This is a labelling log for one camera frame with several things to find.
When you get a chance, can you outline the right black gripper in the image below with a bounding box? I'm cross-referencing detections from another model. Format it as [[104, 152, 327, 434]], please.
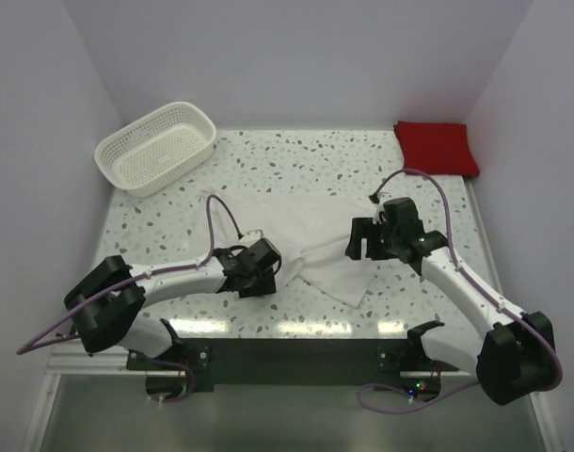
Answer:
[[344, 218, 401, 261]]

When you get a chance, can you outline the white t shirt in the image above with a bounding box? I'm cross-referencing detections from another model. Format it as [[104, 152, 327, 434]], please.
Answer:
[[211, 192, 377, 308]]

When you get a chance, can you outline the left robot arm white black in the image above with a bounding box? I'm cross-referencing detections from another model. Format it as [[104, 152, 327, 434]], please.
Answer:
[[64, 238, 282, 369]]

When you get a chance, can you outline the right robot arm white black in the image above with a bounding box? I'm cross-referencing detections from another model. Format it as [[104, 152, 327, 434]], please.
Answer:
[[345, 198, 563, 405]]

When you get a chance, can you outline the folded red t shirt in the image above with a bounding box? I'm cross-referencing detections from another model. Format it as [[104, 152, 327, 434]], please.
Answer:
[[393, 121, 480, 177]]

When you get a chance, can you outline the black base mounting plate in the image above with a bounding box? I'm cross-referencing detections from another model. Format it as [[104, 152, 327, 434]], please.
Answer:
[[126, 338, 447, 401]]

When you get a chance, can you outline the white plastic perforated basket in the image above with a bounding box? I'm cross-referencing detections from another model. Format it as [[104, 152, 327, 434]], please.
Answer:
[[94, 102, 217, 198]]

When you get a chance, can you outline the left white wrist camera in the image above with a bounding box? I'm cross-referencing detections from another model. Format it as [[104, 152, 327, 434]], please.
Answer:
[[239, 230, 264, 248]]

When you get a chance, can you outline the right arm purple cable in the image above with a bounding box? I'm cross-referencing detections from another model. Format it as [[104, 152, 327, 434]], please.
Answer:
[[357, 168, 564, 416]]

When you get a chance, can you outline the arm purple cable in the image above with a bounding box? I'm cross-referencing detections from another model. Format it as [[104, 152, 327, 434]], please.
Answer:
[[357, 168, 564, 416], [16, 195, 250, 404]]

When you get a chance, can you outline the aluminium extrusion rail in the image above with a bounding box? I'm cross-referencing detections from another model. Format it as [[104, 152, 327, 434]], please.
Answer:
[[45, 343, 176, 376]]

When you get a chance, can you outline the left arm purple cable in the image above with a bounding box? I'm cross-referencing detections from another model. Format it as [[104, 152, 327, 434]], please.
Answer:
[[16, 195, 250, 404]]

